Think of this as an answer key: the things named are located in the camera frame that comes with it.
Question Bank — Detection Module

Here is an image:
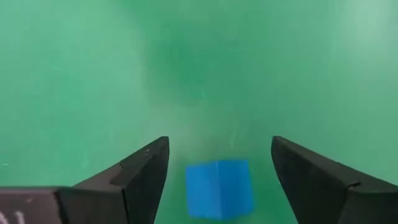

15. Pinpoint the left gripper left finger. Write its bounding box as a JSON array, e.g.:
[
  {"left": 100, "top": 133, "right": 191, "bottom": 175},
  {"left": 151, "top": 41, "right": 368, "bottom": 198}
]
[{"left": 55, "top": 136, "right": 170, "bottom": 224}]

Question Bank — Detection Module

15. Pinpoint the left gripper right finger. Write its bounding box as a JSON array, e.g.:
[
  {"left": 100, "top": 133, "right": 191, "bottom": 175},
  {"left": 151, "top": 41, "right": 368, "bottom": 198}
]
[{"left": 271, "top": 135, "right": 398, "bottom": 224}]

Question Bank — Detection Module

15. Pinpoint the small blue block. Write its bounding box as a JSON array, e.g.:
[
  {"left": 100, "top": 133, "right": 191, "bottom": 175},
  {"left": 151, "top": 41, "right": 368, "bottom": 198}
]
[{"left": 185, "top": 159, "right": 254, "bottom": 221}]

